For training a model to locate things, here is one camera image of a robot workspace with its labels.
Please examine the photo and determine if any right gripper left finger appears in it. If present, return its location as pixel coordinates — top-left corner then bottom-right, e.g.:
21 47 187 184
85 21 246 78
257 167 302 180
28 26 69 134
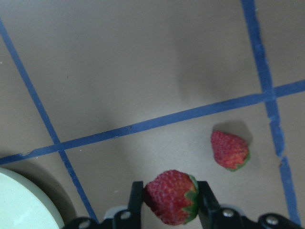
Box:
112 181 143 229

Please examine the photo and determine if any pale green plate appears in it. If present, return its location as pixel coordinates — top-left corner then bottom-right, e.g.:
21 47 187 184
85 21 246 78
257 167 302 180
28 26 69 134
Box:
0 168 64 229

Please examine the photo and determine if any red strawberry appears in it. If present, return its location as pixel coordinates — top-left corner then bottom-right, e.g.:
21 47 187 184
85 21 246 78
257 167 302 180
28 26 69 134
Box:
211 130 250 172
143 170 199 226

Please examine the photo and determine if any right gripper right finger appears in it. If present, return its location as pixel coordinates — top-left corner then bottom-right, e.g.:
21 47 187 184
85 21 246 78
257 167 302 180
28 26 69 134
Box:
197 180 246 229

